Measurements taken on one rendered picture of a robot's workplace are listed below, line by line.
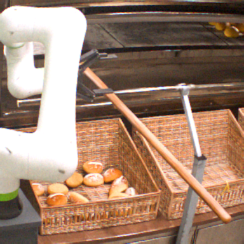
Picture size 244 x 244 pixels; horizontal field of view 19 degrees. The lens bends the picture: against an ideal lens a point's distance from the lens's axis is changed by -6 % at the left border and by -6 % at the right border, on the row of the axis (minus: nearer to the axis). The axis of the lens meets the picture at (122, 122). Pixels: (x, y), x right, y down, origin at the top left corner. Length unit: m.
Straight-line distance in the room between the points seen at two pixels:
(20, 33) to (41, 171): 0.42
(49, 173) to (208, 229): 1.51
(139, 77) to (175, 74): 0.19
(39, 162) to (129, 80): 1.52
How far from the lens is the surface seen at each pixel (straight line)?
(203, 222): 3.31
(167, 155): 2.50
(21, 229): 2.10
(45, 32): 2.13
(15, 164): 1.98
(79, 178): 3.40
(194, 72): 3.58
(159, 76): 3.49
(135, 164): 3.37
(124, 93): 2.98
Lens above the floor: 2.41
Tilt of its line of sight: 27 degrees down
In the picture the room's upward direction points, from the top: 7 degrees clockwise
